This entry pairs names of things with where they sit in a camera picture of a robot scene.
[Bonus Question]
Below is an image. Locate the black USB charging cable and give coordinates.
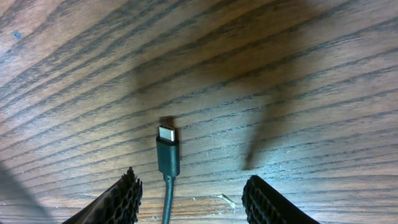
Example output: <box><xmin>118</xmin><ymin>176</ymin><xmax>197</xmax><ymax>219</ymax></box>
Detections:
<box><xmin>155</xmin><ymin>124</ymin><xmax>181</xmax><ymax>224</ymax></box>

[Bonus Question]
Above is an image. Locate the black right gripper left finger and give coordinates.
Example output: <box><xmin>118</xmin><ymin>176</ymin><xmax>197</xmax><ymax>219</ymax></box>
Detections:
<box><xmin>63</xmin><ymin>167</ymin><xmax>143</xmax><ymax>224</ymax></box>

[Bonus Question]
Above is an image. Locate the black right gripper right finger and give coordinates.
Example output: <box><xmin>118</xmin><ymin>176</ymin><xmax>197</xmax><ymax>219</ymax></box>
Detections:
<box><xmin>242</xmin><ymin>175</ymin><xmax>319</xmax><ymax>224</ymax></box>

